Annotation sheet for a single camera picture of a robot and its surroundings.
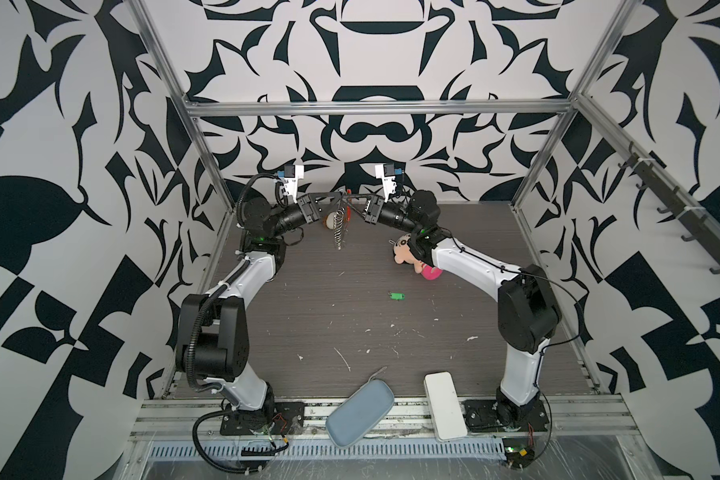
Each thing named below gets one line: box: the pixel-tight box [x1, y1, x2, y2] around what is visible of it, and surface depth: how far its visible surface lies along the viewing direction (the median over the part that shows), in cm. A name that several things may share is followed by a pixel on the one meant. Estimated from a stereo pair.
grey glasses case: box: [326, 366, 395, 448], surface depth 75 cm
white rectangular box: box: [423, 371, 468, 442], surface depth 73 cm
